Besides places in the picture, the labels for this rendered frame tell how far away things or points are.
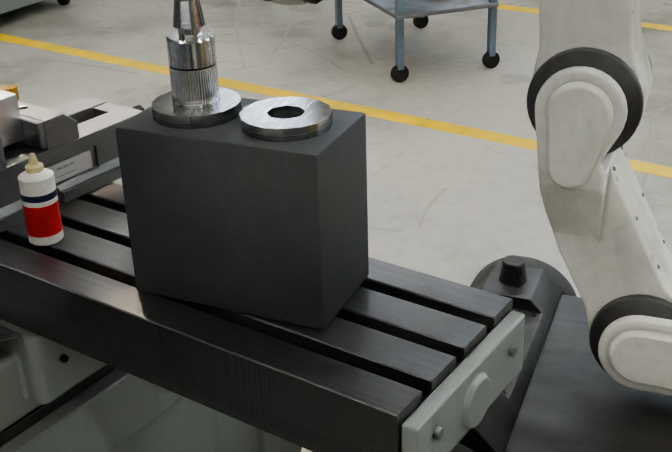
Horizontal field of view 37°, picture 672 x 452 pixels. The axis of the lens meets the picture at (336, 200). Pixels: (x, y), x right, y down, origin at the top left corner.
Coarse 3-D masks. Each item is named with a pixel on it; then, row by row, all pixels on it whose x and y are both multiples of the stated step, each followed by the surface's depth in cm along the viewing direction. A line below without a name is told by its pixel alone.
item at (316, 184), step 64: (128, 128) 98; (192, 128) 97; (256, 128) 94; (320, 128) 95; (128, 192) 101; (192, 192) 98; (256, 192) 95; (320, 192) 92; (192, 256) 101; (256, 256) 98; (320, 256) 95; (320, 320) 98
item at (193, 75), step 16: (208, 48) 97; (176, 64) 97; (192, 64) 97; (208, 64) 97; (176, 80) 98; (192, 80) 97; (208, 80) 98; (176, 96) 99; (192, 96) 98; (208, 96) 99
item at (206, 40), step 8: (176, 32) 99; (208, 32) 98; (168, 40) 97; (176, 40) 96; (184, 40) 96; (192, 40) 96; (200, 40) 96; (208, 40) 97; (168, 48) 97; (176, 48) 96; (184, 48) 96; (192, 48) 96; (200, 48) 96
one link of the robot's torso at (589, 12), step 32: (544, 0) 124; (576, 0) 122; (608, 0) 121; (640, 0) 128; (544, 32) 125; (576, 32) 124; (608, 32) 122; (640, 32) 129; (544, 64) 126; (576, 64) 123; (608, 64) 122; (640, 64) 126; (640, 96) 123
